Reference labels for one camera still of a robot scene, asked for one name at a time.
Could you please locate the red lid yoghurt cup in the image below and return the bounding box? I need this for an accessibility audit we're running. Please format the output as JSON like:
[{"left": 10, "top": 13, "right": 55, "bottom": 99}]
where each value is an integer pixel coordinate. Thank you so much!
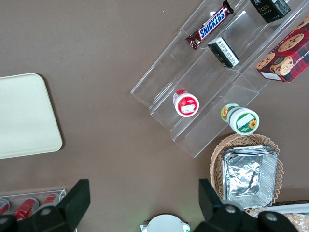
[{"left": 172, "top": 89, "right": 200, "bottom": 118}]

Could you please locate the small black box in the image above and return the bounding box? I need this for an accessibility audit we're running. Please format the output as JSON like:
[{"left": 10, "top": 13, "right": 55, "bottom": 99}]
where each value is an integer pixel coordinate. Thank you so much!
[
  {"left": 207, "top": 37, "right": 241, "bottom": 68},
  {"left": 250, "top": 0, "right": 292, "bottom": 24}
]

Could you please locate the clear acrylic bottle rack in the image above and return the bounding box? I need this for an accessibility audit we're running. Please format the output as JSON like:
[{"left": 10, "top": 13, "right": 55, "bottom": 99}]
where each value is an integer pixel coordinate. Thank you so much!
[{"left": 0, "top": 188, "right": 67, "bottom": 224}]

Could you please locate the Snickers chocolate bar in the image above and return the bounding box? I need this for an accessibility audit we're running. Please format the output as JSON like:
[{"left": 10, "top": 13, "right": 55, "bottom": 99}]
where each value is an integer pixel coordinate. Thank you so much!
[{"left": 185, "top": 0, "right": 234, "bottom": 51}]

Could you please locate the clear cracker bag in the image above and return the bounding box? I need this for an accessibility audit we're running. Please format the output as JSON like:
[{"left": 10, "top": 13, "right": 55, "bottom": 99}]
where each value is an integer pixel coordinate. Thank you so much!
[{"left": 281, "top": 212, "right": 309, "bottom": 232}]

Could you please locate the aluminium foil tray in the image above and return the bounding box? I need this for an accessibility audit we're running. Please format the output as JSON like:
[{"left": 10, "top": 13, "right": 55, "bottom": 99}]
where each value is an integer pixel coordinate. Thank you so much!
[{"left": 221, "top": 145, "right": 281, "bottom": 210}]

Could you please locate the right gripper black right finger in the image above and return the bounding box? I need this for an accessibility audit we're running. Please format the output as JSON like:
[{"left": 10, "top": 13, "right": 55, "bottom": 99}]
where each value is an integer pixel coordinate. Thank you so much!
[{"left": 195, "top": 178, "right": 300, "bottom": 232}]

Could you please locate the beige plastic tray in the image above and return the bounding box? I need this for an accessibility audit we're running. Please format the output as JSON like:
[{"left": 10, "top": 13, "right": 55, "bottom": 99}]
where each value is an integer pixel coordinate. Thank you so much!
[{"left": 0, "top": 72, "right": 63, "bottom": 160}]

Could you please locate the light tan wicker basket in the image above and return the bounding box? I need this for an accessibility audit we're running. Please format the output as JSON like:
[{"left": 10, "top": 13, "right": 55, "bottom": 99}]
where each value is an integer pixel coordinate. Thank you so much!
[{"left": 209, "top": 133, "right": 284, "bottom": 217}]

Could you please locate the green lid yoghurt cup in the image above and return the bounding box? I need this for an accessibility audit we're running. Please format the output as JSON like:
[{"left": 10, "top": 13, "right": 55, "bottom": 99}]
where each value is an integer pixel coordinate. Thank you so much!
[{"left": 221, "top": 102, "right": 260, "bottom": 135}]

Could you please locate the red tartan cookie box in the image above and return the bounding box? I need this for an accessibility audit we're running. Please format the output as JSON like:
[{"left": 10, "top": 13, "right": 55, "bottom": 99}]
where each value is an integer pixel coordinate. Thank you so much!
[{"left": 255, "top": 14, "right": 309, "bottom": 83}]

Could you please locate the red cola bottle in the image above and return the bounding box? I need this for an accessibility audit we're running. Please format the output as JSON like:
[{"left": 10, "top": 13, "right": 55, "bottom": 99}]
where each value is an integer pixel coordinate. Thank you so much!
[
  {"left": 12, "top": 197, "right": 40, "bottom": 221},
  {"left": 41, "top": 193, "right": 60, "bottom": 210},
  {"left": 0, "top": 198, "right": 11, "bottom": 216}
]

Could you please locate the clear acrylic stepped stand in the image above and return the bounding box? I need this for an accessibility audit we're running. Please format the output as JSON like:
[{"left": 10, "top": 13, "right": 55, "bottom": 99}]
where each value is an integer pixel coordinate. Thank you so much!
[{"left": 130, "top": 0, "right": 309, "bottom": 159}]

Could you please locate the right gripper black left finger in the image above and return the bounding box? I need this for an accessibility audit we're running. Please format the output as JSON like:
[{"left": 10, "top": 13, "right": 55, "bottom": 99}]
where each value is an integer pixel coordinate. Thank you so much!
[{"left": 0, "top": 178, "right": 91, "bottom": 232}]

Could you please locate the white rectangular snack bin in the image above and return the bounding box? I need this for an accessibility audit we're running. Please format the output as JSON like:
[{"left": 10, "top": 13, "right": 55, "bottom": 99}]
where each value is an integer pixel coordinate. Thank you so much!
[{"left": 265, "top": 200, "right": 309, "bottom": 232}]

